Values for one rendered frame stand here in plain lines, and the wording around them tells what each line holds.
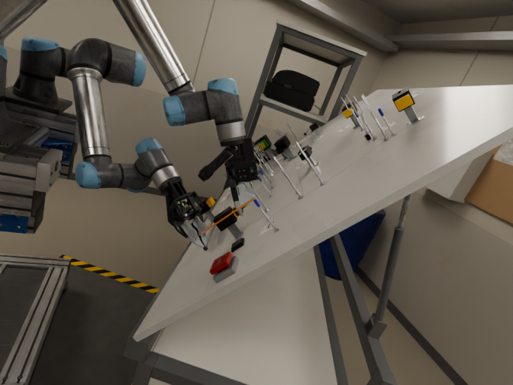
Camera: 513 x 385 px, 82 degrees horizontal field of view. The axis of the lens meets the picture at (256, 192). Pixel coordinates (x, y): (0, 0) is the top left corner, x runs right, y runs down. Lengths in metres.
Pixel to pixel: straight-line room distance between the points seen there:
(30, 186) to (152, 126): 2.37
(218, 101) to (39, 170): 0.56
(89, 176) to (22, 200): 0.24
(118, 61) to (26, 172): 0.43
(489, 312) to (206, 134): 2.92
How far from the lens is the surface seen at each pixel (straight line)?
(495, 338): 2.84
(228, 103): 0.78
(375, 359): 0.92
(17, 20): 0.87
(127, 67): 1.14
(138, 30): 0.92
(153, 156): 0.93
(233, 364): 0.96
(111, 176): 0.96
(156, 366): 0.91
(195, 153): 3.44
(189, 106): 0.78
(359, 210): 0.61
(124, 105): 3.31
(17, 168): 1.06
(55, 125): 1.52
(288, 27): 1.79
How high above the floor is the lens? 1.52
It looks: 19 degrees down
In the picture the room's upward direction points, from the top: 20 degrees clockwise
